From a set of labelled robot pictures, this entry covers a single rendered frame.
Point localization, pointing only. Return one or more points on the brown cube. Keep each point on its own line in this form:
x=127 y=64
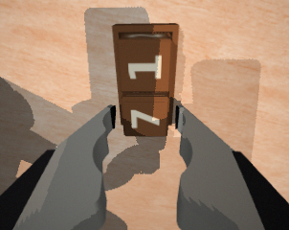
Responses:
x=145 y=114
x=144 y=62

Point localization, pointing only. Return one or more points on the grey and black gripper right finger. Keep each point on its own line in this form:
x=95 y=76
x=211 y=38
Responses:
x=221 y=189

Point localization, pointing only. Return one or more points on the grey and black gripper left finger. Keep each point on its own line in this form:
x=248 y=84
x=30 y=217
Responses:
x=62 y=189

